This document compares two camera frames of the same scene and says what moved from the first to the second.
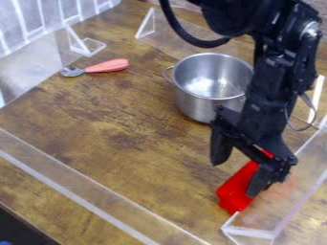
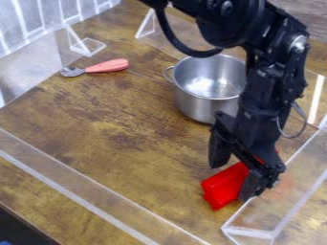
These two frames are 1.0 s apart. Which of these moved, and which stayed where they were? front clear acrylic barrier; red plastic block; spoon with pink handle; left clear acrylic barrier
Moved: red plastic block
Stayed: left clear acrylic barrier; spoon with pink handle; front clear acrylic barrier
